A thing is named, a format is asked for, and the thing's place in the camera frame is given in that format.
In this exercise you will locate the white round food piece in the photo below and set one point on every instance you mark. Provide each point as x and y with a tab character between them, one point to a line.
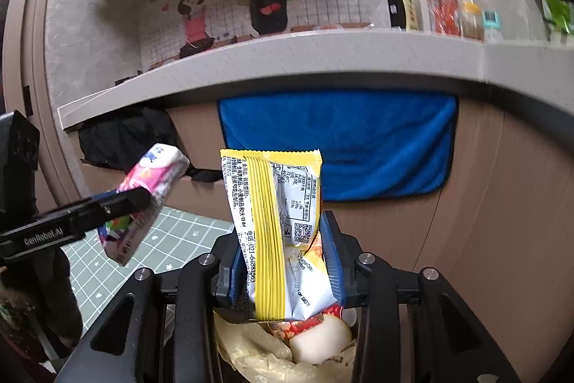
319	342

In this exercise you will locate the bin with yellow liner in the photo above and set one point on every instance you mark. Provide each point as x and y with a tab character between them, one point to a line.
251	356

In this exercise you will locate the black cloth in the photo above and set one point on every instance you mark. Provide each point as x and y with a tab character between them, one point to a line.
125	136

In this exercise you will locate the small jar with yellow lid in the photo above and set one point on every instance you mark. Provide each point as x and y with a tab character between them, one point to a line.
471	22

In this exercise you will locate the small bottle with teal cap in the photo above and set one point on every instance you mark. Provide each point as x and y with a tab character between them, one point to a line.
492	26

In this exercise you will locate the yellow snack packet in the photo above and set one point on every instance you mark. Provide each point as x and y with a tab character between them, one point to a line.
269	230

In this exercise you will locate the person's left forearm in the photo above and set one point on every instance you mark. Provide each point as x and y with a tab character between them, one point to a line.
18	320

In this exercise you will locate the blue towel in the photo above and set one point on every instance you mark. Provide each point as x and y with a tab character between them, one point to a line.
367	140

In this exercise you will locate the pink tissue pack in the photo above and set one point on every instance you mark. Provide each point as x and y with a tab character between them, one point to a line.
154	172

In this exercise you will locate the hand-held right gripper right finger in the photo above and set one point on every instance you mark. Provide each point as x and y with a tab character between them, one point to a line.
334	259

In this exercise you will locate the white kitchen counter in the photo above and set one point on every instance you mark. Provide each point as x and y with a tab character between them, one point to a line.
314	55

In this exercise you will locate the red snack packet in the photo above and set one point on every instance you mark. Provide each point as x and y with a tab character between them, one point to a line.
309	322

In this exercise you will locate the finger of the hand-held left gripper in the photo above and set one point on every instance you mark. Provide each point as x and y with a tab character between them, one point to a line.
125	202

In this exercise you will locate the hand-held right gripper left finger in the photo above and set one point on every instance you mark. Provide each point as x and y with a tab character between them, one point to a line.
235	275

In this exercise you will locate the dark wall switch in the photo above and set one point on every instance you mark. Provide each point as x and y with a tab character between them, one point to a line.
27	101

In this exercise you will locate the cartoon figure sticker pink apron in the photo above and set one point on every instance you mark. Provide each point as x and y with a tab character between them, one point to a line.
193	13

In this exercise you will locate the person's left hand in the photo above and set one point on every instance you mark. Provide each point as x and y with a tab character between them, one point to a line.
62	297

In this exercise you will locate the green checked tablecloth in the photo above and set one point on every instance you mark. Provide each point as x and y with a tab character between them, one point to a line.
179	230

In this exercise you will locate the green packet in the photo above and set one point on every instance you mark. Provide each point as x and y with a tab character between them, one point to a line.
556	8

